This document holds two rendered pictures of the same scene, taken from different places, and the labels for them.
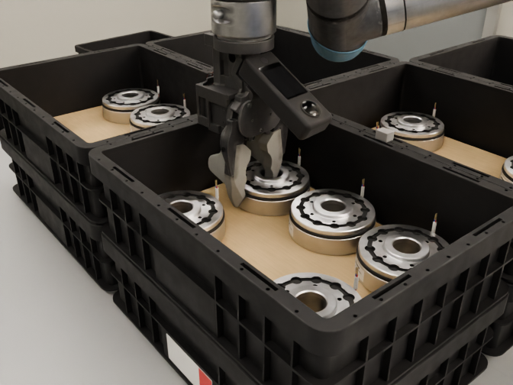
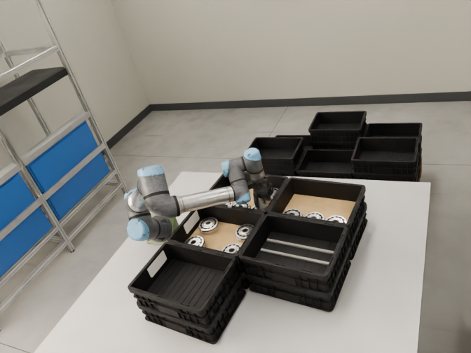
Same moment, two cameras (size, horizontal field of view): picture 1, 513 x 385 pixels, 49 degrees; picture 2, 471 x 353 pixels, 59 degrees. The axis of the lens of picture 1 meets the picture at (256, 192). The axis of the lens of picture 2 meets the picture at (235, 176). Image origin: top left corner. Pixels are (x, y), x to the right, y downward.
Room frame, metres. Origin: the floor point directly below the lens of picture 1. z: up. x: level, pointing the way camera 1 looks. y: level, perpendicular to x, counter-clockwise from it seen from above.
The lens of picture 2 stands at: (2.30, -0.49, 2.19)
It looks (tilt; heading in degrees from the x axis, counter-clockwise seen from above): 33 degrees down; 166
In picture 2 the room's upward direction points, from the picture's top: 16 degrees counter-clockwise
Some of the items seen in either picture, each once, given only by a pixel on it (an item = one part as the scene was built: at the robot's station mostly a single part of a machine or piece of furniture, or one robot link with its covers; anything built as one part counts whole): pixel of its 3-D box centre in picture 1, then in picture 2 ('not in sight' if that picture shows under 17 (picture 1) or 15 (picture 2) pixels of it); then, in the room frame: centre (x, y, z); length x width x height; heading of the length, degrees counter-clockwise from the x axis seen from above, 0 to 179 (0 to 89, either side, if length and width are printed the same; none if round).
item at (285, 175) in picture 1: (271, 174); not in sight; (0.67, -0.02, 0.86); 0.05 x 0.05 x 0.01
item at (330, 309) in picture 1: (311, 303); not in sight; (0.40, -0.05, 0.86); 0.05 x 0.05 x 0.01
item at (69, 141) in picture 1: (120, 90); (316, 200); (0.85, 0.21, 0.92); 0.40 x 0.30 x 0.02; 39
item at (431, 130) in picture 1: (411, 124); (231, 251); (0.85, -0.25, 0.86); 0.10 x 0.10 x 0.01
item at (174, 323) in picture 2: not in sight; (192, 298); (0.92, -0.50, 0.76); 0.40 x 0.30 x 0.12; 39
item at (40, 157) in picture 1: (124, 121); (317, 209); (0.85, 0.21, 0.87); 0.40 x 0.30 x 0.11; 39
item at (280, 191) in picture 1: (271, 177); not in sight; (0.67, -0.02, 0.86); 0.10 x 0.10 x 0.01
